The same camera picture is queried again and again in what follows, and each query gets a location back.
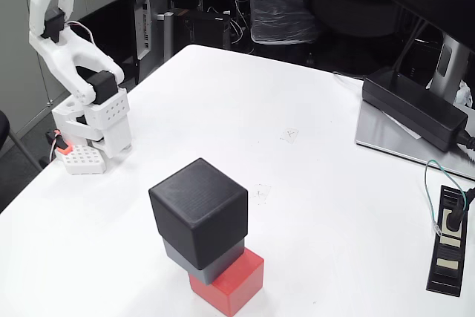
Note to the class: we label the black cube block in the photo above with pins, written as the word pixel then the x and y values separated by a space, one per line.
pixel 196 213

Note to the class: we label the grey cube block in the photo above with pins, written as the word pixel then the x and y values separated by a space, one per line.
pixel 219 267

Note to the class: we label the black flat panel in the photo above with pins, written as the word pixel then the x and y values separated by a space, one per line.
pixel 111 23

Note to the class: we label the black desktop computer case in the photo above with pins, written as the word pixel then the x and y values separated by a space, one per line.
pixel 146 27

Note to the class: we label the black computer tower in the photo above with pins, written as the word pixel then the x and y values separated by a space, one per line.
pixel 208 31

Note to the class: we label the plastic-wrapped black bin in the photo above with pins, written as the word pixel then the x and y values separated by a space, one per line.
pixel 278 9

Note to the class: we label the orange connector clip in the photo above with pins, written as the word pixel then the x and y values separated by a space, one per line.
pixel 64 148

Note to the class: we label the black chair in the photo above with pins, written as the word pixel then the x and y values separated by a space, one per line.
pixel 3 127

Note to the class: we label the white perforated clamp base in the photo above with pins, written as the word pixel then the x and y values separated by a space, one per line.
pixel 83 159

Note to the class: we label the silver monitor stand base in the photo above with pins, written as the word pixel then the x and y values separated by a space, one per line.
pixel 378 135

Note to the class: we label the black power adapter brick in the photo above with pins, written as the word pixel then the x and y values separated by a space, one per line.
pixel 408 105

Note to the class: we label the red cube block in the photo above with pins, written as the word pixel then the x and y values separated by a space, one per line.
pixel 241 287

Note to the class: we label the silver monitor stand neck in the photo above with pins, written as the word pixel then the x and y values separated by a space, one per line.
pixel 445 64

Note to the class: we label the crumpled white plastic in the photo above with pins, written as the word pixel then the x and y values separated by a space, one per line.
pixel 465 94

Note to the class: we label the black power plug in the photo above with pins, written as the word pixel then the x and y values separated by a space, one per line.
pixel 453 220

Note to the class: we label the black table power strip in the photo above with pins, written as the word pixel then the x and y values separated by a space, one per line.
pixel 447 280

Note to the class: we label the silver metal post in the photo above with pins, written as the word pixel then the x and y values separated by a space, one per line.
pixel 168 38

